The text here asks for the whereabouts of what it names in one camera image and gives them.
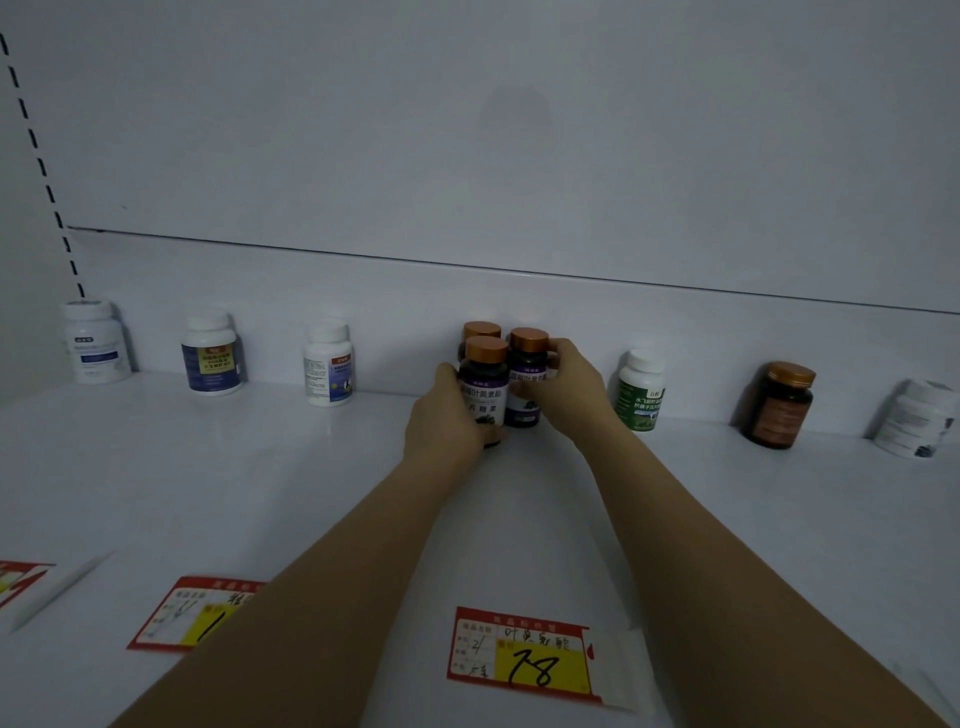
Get white bottle with pale label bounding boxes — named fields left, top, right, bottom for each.
left=62, top=300, right=134, bottom=386

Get white bottle with blue-yellow label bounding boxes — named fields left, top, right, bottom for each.
left=180, top=312, right=245, bottom=396

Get person's left hand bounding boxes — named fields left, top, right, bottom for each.
left=403, top=363, right=504, bottom=465

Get person's right forearm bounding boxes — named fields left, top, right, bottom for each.
left=573, top=418, right=951, bottom=728

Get white slotted shelf upright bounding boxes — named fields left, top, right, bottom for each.
left=0, top=30, right=87, bottom=301

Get white bottle with green label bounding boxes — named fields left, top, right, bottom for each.
left=614, top=348, right=668, bottom=433

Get brown bottle with orange label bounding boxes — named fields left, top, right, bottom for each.
left=742, top=361, right=817, bottom=450

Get red and yellow price tag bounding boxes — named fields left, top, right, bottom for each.
left=447, top=606, right=605, bottom=706
left=126, top=575, right=267, bottom=654
left=0, top=560, right=57, bottom=612

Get white bottle with grey label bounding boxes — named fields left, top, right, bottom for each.
left=873, top=379, right=959, bottom=459

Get person's left forearm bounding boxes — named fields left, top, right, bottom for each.
left=108, top=442, right=498, bottom=728

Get white bottle with blue-white label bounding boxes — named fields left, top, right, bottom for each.
left=303, top=321, right=355, bottom=408

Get person's right hand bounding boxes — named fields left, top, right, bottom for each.
left=516, top=338, right=630, bottom=451

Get clear plastic tag holder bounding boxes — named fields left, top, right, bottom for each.
left=0, top=551, right=115, bottom=636
left=581, top=626, right=655, bottom=714

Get dark bottle with copper cap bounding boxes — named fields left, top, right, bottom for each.
left=458, top=321, right=503, bottom=365
left=504, top=327, right=553, bottom=429
left=457, top=336, right=512, bottom=450

